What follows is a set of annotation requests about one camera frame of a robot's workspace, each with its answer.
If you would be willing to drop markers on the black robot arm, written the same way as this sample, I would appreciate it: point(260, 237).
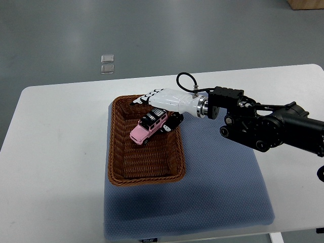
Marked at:
point(262, 127)

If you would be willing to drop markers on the blue grey cushion mat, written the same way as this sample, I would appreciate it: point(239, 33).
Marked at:
point(223, 188)

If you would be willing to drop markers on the brown wicker basket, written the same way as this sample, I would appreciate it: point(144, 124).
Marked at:
point(162, 160)

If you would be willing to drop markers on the wooden box corner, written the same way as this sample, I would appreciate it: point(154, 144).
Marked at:
point(306, 4)

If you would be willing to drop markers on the upper metal floor plate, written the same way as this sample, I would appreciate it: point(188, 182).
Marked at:
point(107, 58)

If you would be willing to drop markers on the pink toy car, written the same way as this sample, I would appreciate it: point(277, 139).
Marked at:
point(148, 125)

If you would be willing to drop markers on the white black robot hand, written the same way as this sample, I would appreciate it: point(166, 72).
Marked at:
point(175, 101)

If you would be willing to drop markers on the white table leg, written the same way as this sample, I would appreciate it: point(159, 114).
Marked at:
point(276, 237)

